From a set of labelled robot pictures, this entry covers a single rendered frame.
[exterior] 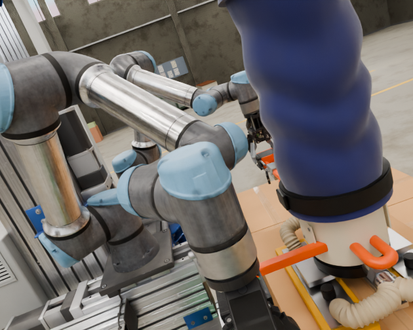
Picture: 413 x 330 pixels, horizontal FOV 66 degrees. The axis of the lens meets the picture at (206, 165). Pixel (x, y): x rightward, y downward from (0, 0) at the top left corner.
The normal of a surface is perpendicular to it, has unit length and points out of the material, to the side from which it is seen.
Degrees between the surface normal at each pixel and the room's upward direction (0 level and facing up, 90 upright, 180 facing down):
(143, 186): 48
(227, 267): 89
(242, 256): 89
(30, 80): 81
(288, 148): 74
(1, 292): 90
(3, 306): 90
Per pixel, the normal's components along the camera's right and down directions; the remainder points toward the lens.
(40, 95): 0.75, 0.29
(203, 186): 0.20, 0.18
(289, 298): -0.33, -0.90
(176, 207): -0.67, 0.43
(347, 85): 0.54, 0.39
